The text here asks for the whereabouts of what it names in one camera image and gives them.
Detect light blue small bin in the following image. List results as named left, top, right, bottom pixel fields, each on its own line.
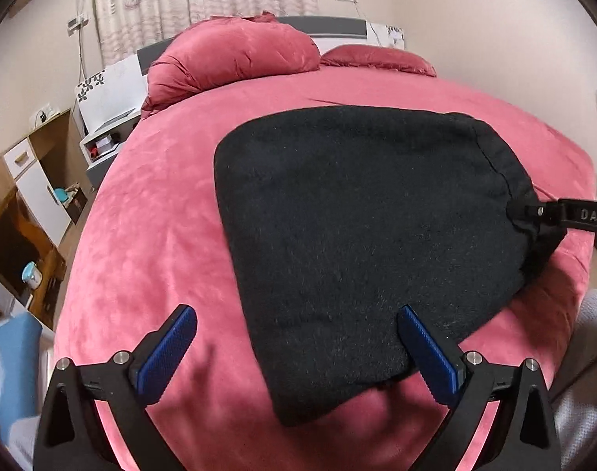
left=22, top=261, right=43, bottom=290

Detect dark red pillow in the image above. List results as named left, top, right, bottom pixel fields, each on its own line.
left=321, top=45, right=437, bottom=78

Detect wooden desk with cabinet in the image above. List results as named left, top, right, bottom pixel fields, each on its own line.
left=0, top=110, right=91, bottom=327

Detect grey fabric chair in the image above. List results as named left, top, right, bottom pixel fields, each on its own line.
left=550, top=289, right=597, bottom=470

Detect pink velvet bed cover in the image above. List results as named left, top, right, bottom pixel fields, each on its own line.
left=55, top=67, right=596, bottom=470

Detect white and grey headboard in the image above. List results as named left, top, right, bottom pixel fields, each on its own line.
left=75, top=14, right=405, bottom=134

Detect black wool garment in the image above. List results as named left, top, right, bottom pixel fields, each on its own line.
left=213, top=105, right=565, bottom=426

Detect folded red duvet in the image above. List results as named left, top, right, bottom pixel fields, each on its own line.
left=141, top=12, right=321, bottom=119

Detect white bedside table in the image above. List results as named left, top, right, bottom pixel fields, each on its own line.
left=80, top=116, right=140, bottom=189

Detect blue floor mat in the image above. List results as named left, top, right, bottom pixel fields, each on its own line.
left=0, top=312, right=42, bottom=444

